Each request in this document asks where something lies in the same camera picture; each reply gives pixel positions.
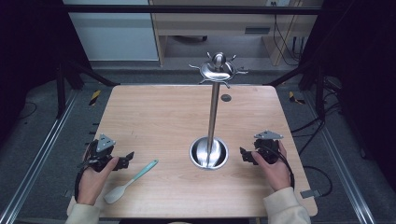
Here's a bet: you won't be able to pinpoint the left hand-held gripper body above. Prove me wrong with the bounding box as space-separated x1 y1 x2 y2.
83 133 121 173

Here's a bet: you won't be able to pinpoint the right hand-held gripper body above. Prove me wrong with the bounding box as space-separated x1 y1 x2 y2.
252 130 285 165

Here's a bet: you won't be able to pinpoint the person's right hand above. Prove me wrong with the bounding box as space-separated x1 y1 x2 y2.
250 140 296 192

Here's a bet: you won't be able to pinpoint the person's left hand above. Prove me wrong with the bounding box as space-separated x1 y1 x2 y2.
76 156 120 206

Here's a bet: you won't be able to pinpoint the stainless steel utensil rack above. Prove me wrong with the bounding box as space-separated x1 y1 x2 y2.
188 51 249 171

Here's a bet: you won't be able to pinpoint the yellow tool left of table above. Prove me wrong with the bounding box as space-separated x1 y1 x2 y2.
88 89 103 107

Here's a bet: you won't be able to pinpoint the yellow tool of table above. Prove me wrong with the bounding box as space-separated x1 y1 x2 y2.
288 91 306 105
88 89 103 107

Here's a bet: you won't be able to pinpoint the yellow tool right of table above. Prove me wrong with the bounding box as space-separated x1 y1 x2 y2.
288 91 306 105

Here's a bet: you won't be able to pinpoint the white cabinet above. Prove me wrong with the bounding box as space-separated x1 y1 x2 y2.
62 0 160 62

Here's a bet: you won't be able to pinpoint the light wooden desk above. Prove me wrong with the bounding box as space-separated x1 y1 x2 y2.
148 0 324 67

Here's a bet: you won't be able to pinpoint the teal handled silicone spatula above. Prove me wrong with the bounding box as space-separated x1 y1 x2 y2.
103 159 160 205

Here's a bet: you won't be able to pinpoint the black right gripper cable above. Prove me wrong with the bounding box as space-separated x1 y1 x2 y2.
263 144 296 190

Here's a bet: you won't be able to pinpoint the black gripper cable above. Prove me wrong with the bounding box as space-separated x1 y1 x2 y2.
263 144 296 190
73 163 92 203

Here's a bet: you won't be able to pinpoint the black floor cable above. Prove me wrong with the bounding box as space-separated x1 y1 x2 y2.
290 117 327 157
303 165 333 198

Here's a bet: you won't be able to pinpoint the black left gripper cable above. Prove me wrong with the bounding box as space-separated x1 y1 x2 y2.
73 163 92 203

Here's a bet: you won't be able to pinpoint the grey cable clip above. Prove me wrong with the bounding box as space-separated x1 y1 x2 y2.
300 189 323 200

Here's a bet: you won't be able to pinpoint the aluminium floor rail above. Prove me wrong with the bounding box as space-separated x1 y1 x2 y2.
0 90 79 224
302 92 378 224

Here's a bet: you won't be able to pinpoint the black metal frame stand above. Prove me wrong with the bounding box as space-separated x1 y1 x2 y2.
55 59 121 119
263 58 329 121

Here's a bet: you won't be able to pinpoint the black hanging desk cables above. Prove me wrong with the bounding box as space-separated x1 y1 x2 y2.
272 13 301 67

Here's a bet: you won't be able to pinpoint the black horizontal frame bar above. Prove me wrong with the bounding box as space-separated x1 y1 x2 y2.
62 4 323 16

